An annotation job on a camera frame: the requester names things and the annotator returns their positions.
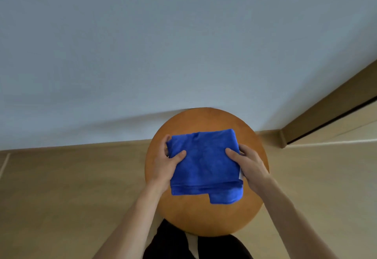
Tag person's left forearm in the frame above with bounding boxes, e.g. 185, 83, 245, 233
93, 180, 171, 259

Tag wooden wall trim post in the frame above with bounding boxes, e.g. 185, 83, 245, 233
280, 60, 377, 149

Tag person's left hand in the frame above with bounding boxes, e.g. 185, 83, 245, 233
146, 134, 187, 195

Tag person's right forearm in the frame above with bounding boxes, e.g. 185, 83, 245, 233
253, 178, 339, 259

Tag blue microfibre cloth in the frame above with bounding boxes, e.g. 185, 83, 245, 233
166, 128, 244, 205

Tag person's right hand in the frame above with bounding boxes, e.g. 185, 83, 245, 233
225, 143, 273, 197

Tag round wooden stool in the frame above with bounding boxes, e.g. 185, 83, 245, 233
144, 107, 270, 237

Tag person's black trousers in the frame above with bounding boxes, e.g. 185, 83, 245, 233
143, 219, 254, 259

